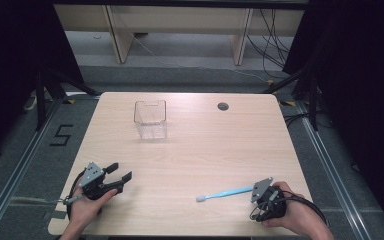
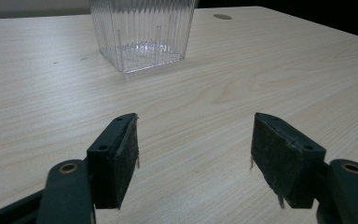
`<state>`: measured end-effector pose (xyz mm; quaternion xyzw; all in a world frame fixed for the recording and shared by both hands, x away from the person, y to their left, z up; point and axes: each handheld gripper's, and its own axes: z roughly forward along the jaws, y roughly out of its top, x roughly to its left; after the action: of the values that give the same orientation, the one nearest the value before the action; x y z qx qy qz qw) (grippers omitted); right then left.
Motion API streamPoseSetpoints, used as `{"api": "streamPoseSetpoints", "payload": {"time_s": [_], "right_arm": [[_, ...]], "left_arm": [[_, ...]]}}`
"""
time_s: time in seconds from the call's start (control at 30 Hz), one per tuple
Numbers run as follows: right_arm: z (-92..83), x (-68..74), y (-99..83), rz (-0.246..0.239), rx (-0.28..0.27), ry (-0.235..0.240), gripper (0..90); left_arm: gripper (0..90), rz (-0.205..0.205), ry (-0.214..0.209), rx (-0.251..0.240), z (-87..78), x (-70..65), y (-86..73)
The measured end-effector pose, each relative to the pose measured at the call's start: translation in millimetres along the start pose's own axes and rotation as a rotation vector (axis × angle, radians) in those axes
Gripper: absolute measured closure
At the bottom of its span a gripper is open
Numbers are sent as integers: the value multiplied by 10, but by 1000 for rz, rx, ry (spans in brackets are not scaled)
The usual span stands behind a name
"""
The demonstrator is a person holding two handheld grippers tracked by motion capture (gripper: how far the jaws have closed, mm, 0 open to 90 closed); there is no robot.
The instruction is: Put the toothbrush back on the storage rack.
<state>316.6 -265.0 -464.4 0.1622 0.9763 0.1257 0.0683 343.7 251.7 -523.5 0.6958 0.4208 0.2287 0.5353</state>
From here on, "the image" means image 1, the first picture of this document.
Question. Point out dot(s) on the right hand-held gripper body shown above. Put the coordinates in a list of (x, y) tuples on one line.
[(266, 200)]

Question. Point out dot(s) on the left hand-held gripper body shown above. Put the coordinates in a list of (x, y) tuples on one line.
[(91, 175)]

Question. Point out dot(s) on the light blue toothbrush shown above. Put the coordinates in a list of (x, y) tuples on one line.
[(226, 192)]

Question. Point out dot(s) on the clear plastic container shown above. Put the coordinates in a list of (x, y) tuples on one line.
[(150, 120)]

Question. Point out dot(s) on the person's right hand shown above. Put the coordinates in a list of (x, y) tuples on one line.
[(296, 210)]

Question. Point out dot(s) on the person's left hand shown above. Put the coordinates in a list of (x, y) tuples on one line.
[(86, 210)]

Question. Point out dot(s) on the black metal stand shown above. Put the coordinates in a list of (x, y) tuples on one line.
[(40, 100), (313, 100)]

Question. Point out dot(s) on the dark curtain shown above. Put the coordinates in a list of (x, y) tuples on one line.
[(10, 66), (363, 83)]

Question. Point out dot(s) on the beige wooden bench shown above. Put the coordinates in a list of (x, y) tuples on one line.
[(180, 20)]

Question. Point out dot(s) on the metal floor rail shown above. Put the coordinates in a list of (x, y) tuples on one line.
[(16, 170), (333, 173)]

